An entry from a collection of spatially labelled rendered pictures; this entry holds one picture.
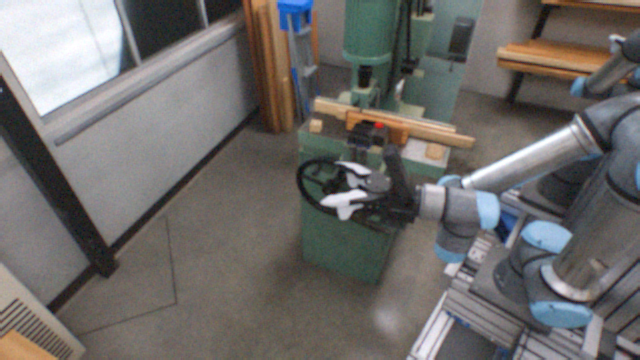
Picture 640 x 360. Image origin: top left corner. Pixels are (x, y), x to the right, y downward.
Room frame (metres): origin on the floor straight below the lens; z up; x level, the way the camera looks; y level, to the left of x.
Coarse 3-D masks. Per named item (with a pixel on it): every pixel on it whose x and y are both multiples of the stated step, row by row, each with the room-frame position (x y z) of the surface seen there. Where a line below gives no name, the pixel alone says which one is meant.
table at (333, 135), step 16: (320, 112) 1.40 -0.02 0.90; (304, 128) 1.28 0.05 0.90; (336, 128) 1.28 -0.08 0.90; (304, 144) 1.24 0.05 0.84; (320, 144) 1.22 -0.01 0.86; (336, 144) 1.19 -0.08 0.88; (416, 144) 1.16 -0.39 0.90; (448, 144) 1.17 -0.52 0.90; (416, 160) 1.07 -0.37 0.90; (432, 176) 1.03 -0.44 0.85
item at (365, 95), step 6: (372, 78) 1.39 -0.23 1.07; (372, 84) 1.34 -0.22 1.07; (354, 90) 1.29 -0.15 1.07; (360, 90) 1.29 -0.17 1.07; (366, 90) 1.29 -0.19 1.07; (372, 90) 1.32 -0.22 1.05; (354, 96) 1.28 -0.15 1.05; (360, 96) 1.27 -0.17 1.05; (366, 96) 1.27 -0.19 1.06; (372, 96) 1.33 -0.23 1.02; (354, 102) 1.28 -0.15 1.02; (360, 102) 1.27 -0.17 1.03; (366, 102) 1.26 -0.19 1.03
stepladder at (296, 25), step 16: (288, 0) 2.16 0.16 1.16; (304, 0) 2.16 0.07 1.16; (288, 16) 2.08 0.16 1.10; (304, 16) 2.22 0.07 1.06; (288, 32) 2.10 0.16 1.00; (304, 32) 2.14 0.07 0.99; (304, 48) 2.22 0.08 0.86; (304, 64) 2.22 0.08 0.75; (304, 80) 2.08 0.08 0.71; (304, 96) 2.05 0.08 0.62; (304, 112) 2.04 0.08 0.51
